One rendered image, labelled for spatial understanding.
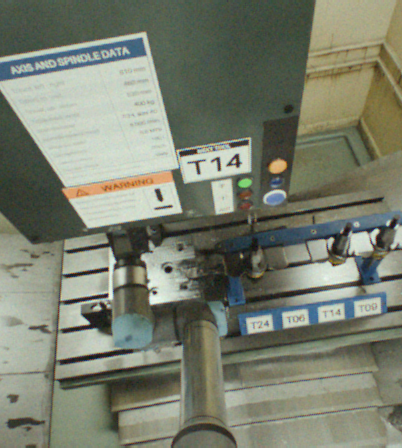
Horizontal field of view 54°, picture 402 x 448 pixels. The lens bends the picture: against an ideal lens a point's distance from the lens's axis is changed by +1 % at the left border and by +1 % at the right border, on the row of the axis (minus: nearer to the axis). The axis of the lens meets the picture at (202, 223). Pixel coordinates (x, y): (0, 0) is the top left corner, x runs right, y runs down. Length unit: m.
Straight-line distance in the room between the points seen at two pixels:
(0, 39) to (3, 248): 1.53
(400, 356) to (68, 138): 1.29
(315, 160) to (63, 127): 1.68
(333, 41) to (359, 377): 1.27
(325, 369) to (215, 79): 1.15
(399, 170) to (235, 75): 1.37
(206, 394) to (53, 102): 0.47
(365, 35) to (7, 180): 1.56
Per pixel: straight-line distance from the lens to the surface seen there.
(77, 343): 1.39
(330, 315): 1.30
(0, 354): 1.74
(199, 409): 0.65
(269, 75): 0.47
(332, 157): 2.09
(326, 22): 1.76
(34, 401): 1.69
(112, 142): 0.51
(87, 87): 0.46
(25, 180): 0.58
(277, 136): 0.54
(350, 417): 1.47
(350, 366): 1.48
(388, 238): 1.06
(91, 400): 1.64
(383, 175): 1.77
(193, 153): 0.53
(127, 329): 0.77
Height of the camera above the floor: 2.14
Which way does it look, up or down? 58 degrees down
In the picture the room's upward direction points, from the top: 12 degrees counter-clockwise
